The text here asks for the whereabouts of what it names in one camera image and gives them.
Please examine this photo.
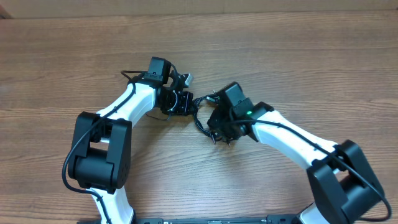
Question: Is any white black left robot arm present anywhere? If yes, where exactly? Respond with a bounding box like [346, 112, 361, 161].
[62, 57, 193, 223]

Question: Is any black cable bundle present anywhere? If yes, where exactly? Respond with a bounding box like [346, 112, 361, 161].
[192, 90, 233, 147]

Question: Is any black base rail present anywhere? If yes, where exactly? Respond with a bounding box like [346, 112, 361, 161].
[133, 214, 302, 224]

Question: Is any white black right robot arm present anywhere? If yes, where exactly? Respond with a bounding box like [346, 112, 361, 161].
[207, 82, 392, 223]

